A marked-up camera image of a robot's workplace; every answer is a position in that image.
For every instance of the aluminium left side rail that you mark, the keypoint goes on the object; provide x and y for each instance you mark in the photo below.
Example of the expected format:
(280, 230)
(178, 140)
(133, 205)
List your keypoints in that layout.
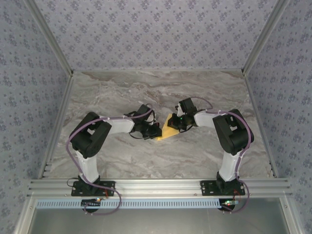
(57, 126)

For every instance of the aluminium mounting rail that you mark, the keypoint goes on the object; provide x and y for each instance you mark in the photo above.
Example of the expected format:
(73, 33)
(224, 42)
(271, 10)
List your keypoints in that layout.
(158, 186)

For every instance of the aluminium right side rail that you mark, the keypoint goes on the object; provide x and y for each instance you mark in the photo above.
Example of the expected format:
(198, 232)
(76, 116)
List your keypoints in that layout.
(262, 126)

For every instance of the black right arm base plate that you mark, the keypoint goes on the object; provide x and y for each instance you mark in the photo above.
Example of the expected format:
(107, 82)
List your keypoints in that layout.
(209, 190)

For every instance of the yellow square paper sheet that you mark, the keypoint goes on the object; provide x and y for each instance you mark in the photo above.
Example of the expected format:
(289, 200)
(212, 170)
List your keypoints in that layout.
(168, 132)

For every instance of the aluminium left corner post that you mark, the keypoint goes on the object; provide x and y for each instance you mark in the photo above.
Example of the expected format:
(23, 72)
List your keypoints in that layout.
(52, 39)

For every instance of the left small adapter board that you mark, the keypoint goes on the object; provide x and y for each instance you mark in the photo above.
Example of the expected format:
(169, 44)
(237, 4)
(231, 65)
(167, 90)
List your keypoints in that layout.
(91, 202)

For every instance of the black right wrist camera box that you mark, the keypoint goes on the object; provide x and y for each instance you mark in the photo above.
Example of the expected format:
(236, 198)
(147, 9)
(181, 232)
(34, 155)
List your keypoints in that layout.
(187, 104)

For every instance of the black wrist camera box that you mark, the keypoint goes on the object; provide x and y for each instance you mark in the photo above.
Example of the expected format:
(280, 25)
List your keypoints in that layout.
(187, 104)
(143, 111)

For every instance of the small adapter board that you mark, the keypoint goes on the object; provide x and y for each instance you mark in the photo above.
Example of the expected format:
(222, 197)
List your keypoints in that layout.
(91, 202)
(229, 202)

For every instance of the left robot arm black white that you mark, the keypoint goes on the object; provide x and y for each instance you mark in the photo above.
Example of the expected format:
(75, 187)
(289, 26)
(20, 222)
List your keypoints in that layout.
(90, 136)

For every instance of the aluminium right corner post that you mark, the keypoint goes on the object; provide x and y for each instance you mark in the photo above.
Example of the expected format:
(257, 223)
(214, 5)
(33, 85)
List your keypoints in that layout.
(263, 39)

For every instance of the right small adapter board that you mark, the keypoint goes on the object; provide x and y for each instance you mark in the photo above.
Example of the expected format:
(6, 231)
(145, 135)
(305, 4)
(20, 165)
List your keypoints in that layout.
(229, 202)

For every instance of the aluminium corner post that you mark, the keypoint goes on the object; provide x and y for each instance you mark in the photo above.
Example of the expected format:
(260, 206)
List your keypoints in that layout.
(263, 39)
(52, 39)

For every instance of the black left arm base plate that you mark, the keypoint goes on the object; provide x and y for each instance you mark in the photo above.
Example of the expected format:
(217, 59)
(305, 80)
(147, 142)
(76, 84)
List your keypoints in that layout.
(80, 191)

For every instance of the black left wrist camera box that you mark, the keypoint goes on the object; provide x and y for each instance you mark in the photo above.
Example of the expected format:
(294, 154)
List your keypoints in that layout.
(143, 111)

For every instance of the grey metal sheet panel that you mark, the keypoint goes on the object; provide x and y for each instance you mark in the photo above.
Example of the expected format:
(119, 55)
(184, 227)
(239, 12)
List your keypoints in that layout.
(156, 221)

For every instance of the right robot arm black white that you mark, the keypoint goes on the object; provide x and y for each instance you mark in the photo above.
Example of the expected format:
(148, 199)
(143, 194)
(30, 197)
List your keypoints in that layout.
(231, 131)

